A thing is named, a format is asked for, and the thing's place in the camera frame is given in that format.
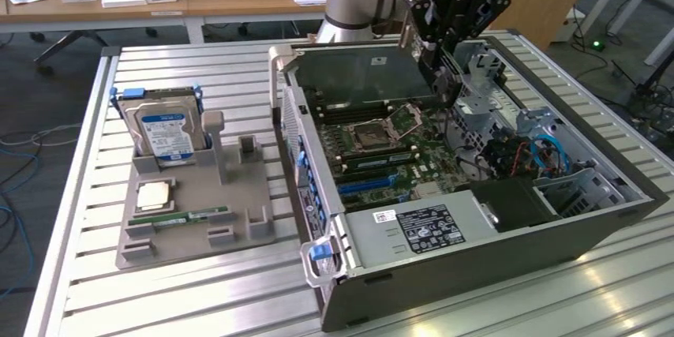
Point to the black graphics card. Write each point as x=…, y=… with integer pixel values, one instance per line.
x=428, y=68

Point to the device with green light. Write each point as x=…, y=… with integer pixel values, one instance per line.
x=596, y=44

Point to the black office chair base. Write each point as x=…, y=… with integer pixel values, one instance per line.
x=68, y=43

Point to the grey parts rack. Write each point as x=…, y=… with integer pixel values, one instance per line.
x=200, y=191

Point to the open grey PC case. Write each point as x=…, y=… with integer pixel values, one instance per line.
x=473, y=281

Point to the grey power supply unit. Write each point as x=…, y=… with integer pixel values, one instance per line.
x=379, y=242

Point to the RAM stick with white label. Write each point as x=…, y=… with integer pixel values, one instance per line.
x=379, y=160

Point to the silver disk bay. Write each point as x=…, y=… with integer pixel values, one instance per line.
x=595, y=187

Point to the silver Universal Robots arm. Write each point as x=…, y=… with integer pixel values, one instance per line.
x=352, y=5

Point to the metal drive cage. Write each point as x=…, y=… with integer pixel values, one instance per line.
x=479, y=112

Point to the green RAM stick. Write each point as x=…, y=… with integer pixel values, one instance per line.
x=173, y=218

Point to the CPU socket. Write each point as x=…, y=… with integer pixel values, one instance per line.
x=371, y=135

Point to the silver CPU chip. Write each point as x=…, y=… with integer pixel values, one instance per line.
x=153, y=196

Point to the hard disk with blue rails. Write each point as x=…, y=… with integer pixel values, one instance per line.
x=163, y=132

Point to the white table frame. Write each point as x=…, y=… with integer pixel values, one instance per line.
x=631, y=4

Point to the open socket cover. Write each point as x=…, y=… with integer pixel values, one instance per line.
x=407, y=120

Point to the black equipment stand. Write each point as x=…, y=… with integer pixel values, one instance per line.
x=658, y=72

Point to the blue case latch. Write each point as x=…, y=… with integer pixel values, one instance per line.
x=317, y=253

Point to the green motherboard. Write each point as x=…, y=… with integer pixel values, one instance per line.
x=425, y=163

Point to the blue expansion slot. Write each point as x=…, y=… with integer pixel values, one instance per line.
x=363, y=185

